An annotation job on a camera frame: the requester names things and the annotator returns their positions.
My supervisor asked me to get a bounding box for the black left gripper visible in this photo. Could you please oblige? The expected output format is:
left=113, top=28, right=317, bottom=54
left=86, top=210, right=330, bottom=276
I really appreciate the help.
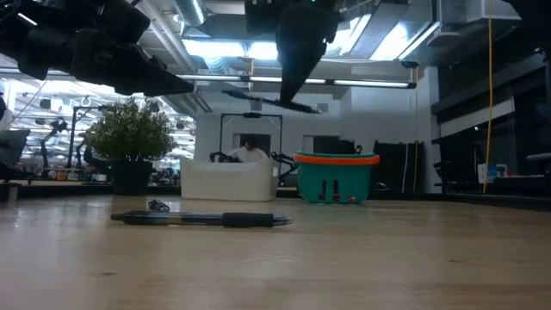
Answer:
left=68, top=2, right=195, bottom=98

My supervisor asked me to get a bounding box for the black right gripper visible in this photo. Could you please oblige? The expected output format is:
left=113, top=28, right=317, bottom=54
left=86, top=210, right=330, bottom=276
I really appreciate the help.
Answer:
left=244, top=0, right=345, bottom=107

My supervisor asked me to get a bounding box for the black retractable pen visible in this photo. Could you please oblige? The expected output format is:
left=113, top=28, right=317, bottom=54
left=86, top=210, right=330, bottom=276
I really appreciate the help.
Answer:
left=146, top=199, right=171, bottom=214
left=110, top=210, right=294, bottom=229

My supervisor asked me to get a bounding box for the teal basket orange rim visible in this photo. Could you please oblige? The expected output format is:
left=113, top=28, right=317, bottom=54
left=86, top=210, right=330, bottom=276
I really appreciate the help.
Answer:
left=294, top=151, right=381, bottom=204

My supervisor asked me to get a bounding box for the potted green plant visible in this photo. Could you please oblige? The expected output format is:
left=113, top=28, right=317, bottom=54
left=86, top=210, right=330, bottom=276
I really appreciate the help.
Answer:
left=81, top=96, right=177, bottom=197

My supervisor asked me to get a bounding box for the hanging led light bar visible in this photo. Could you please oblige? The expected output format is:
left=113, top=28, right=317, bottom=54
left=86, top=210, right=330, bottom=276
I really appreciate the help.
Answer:
left=176, top=73, right=418, bottom=90

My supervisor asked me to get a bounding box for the person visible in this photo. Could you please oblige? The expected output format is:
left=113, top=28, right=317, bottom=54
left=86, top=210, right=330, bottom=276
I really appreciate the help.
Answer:
left=227, top=137, right=270, bottom=164

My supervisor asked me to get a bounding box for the white plastic bin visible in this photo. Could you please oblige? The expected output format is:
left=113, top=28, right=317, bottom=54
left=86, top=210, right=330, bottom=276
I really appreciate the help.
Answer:
left=179, top=157, right=279, bottom=202

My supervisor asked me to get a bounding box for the yellow cable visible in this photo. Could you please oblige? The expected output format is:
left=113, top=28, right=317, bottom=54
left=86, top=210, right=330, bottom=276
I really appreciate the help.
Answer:
left=481, top=12, right=495, bottom=195

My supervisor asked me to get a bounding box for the black aluminium table frame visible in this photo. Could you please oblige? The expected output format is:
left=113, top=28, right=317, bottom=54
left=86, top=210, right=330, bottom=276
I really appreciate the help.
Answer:
left=0, top=183, right=551, bottom=212

